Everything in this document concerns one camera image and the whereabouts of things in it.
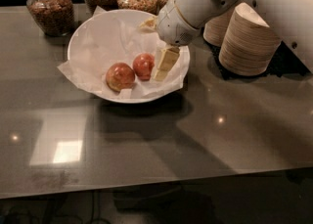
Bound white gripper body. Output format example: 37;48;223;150
156;0;201;46

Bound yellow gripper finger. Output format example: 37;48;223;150
153;46;180;81
139;17;157;31

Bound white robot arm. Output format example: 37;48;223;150
141;0;313;71

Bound white bowl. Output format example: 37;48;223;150
67;9;191;105

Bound left red yellow apple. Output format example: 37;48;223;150
106;63;135;92

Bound back stack paper bowls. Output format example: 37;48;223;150
202;7;235;47

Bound stack paper bowls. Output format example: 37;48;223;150
218;3;282;76
202;7;235;47

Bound white paper liner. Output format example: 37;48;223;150
57;5;186;101

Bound front stack paper bowls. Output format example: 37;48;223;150
218;3;282;76

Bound left glass cereal jar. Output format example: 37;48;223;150
26;0;74;36

